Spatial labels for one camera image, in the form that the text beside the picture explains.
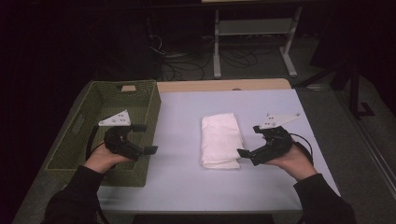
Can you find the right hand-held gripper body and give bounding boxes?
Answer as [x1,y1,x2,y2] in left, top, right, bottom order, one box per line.
[248,112,303,167]

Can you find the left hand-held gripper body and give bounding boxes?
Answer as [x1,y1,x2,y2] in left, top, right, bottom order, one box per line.
[98,109,145,161]

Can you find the green woven basket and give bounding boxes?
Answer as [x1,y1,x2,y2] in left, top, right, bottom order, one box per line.
[45,79,162,188]

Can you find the white cloth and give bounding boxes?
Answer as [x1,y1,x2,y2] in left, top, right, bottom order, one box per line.
[200,112,245,171]

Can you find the person's left hand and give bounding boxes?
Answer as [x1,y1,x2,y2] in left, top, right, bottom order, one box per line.
[83,143,132,175]

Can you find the person's right hand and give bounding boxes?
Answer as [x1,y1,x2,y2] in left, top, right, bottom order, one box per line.
[265,143,318,183]

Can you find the pale table mat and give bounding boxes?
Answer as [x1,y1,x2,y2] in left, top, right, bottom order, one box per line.
[96,88,341,214]

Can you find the black stand legs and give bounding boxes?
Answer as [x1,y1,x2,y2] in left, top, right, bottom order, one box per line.
[295,62,376,120]

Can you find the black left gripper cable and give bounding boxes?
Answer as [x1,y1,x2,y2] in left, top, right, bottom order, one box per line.
[85,125,106,161]

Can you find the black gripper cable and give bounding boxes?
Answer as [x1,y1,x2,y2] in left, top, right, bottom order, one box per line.
[290,133,315,165]
[85,125,106,161]

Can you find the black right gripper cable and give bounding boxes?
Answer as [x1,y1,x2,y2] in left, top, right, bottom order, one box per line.
[290,133,315,165]

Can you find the black floor cables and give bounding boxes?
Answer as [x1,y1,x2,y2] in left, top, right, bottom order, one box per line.
[148,31,213,82]

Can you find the metal floor rail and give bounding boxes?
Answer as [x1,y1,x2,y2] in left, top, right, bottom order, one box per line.
[337,91,396,200]

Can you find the white metal desk frame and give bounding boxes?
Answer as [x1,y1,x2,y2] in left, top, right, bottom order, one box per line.
[213,6,304,79]

